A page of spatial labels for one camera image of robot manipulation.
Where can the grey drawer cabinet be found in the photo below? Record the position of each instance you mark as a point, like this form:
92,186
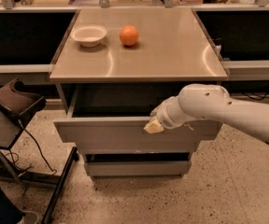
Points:
172,48

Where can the grey top drawer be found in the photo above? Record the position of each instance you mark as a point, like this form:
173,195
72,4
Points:
110,119

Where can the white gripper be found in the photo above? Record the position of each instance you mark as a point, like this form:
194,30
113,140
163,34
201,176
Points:
162,118

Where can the orange fruit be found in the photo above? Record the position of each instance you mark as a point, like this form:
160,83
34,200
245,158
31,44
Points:
129,35

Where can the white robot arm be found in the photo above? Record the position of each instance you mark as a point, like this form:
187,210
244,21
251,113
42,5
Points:
212,102

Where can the white bowl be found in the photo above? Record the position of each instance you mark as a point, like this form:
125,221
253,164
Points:
89,35

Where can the grey drawer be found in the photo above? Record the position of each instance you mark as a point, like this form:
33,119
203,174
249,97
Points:
137,168
110,119

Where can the grey bottom drawer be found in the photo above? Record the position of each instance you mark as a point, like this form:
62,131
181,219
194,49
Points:
137,168

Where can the dark device on stand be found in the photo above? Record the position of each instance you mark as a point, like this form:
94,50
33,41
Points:
18,104

